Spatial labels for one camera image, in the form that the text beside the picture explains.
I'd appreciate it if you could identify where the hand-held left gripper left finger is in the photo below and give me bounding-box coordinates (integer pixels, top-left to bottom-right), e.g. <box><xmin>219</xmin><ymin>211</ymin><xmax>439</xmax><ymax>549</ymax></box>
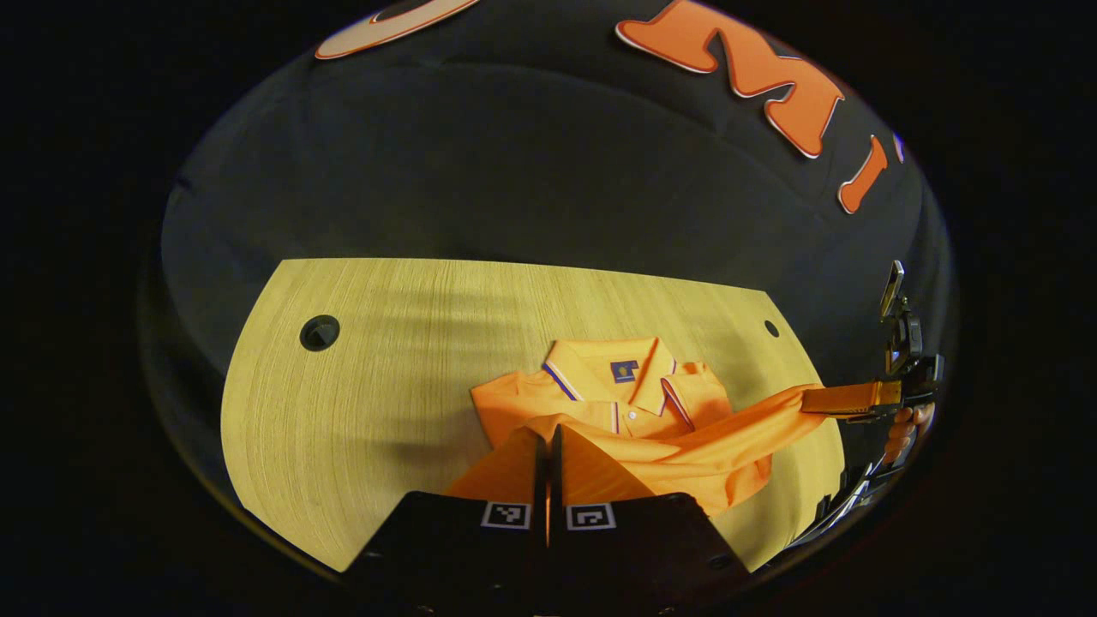
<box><xmin>343</xmin><ymin>424</ymin><xmax>549</xmax><ymax>617</ymax></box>

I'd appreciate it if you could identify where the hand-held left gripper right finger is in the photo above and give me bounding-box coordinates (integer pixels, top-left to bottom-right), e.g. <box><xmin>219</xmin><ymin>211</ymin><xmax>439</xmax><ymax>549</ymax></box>
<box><xmin>548</xmin><ymin>424</ymin><xmax>755</xmax><ymax>617</ymax></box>

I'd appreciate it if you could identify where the orange T-shirt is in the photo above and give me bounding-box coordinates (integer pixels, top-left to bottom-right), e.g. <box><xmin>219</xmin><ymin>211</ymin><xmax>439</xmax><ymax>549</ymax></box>
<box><xmin>446</xmin><ymin>337</ymin><xmax>828</xmax><ymax>519</ymax></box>

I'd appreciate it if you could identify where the black backdrop cloth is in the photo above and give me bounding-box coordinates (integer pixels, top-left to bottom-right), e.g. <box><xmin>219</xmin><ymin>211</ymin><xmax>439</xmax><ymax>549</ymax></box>
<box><xmin>159</xmin><ymin>0</ymin><xmax>952</xmax><ymax>412</ymax></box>

